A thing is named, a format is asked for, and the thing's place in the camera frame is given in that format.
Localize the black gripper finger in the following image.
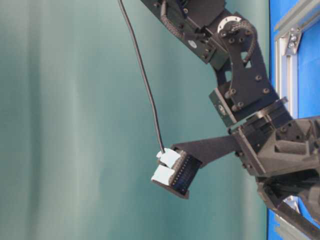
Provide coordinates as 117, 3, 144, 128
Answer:
257, 174, 320, 240

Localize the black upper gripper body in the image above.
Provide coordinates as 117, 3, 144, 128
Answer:
226, 117, 320, 196

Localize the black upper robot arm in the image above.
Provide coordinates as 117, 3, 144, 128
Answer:
144, 0, 320, 240

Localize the blue backdrop panel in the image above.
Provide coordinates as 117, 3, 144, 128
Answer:
265, 0, 320, 240

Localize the upper wrist camera with mount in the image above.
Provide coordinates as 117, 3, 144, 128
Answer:
151, 135, 240, 199

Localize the aluminium extrusion frame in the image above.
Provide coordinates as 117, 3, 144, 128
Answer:
273, 0, 320, 240

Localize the black upper camera cable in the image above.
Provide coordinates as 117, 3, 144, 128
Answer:
117, 0, 165, 154

